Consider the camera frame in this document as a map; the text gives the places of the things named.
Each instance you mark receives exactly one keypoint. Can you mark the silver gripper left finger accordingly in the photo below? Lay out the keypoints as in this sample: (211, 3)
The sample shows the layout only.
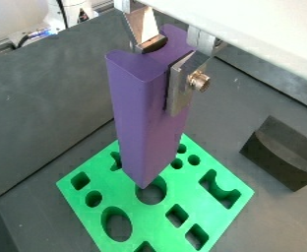
(144, 36)

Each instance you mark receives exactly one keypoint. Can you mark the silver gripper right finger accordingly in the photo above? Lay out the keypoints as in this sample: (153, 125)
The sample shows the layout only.
(187, 77)

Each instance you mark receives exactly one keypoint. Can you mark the purple arch block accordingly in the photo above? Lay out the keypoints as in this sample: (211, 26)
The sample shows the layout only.
(148, 132)

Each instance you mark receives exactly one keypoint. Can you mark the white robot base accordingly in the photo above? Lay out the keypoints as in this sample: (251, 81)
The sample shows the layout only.
(64, 14)

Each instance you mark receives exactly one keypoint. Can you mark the dark grey arch block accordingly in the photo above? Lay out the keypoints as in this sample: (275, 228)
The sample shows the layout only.
(276, 148)

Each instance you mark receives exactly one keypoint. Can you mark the dark grey foam mat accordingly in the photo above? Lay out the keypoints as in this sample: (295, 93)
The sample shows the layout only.
(54, 97)

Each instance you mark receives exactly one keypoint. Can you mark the green shape sorter board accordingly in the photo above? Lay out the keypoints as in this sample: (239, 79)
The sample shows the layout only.
(177, 215)

